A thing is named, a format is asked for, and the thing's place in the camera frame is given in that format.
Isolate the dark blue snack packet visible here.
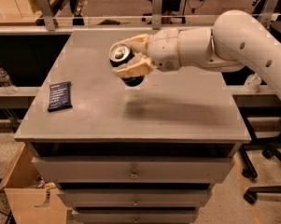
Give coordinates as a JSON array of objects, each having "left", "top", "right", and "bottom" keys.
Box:
[{"left": 48, "top": 81, "right": 72, "bottom": 112}]

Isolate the clear plastic water bottle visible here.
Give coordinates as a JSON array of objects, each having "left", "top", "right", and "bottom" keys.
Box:
[{"left": 0, "top": 67, "right": 17, "bottom": 94}]

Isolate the metal bracket post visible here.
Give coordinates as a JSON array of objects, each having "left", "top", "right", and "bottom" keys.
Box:
[
  {"left": 151, "top": 0, "right": 162, "bottom": 30},
  {"left": 258, "top": 0, "right": 278, "bottom": 28},
  {"left": 36, "top": 0, "right": 56, "bottom": 31}
]

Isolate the blue pepsi can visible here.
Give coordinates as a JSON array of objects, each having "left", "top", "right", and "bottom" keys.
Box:
[{"left": 109, "top": 43, "right": 144, "bottom": 87}]

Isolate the grey drawer cabinet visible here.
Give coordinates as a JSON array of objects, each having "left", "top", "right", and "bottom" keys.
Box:
[{"left": 16, "top": 30, "right": 249, "bottom": 224}]

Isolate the right metal bracket post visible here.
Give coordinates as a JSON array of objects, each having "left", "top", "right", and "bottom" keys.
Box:
[{"left": 258, "top": 0, "right": 278, "bottom": 28}]

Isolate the clear plastic bottle right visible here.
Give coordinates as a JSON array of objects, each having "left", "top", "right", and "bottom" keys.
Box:
[{"left": 243, "top": 74, "right": 261, "bottom": 93}]

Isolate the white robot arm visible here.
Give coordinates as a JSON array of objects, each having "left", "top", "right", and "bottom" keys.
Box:
[{"left": 115, "top": 10, "right": 281, "bottom": 100}]

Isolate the middle metal bracket post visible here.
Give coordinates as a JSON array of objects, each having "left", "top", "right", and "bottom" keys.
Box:
[{"left": 151, "top": 0, "right": 162, "bottom": 30}]

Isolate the cardboard box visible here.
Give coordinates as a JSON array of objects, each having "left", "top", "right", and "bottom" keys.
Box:
[{"left": 0, "top": 144, "right": 67, "bottom": 224}]

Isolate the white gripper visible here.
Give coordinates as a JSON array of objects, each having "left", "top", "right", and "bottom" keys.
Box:
[{"left": 115, "top": 29, "right": 180, "bottom": 78}]

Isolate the left metal bracket post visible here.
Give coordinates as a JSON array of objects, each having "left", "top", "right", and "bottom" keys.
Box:
[{"left": 36, "top": 0, "right": 56, "bottom": 31}]

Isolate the black office chair base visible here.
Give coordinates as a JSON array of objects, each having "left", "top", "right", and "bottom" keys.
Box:
[{"left": 239, "top": 108, "right": 281, "bottom": 204}]

